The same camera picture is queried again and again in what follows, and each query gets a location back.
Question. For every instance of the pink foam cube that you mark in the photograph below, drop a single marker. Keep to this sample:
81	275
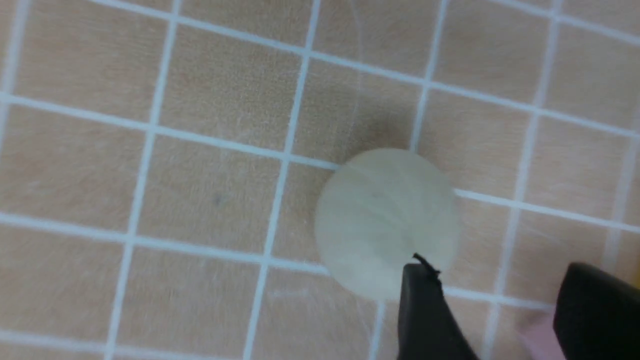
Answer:
540	340

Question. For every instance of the checkered orange tablecloth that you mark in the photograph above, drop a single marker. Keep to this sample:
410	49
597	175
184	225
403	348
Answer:
161	159

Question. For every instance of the white bun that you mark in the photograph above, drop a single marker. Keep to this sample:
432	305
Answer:
376	212

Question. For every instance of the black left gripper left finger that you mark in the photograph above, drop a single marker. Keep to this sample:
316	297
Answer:
426	326

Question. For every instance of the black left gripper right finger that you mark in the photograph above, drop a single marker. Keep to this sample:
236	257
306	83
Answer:
597	316

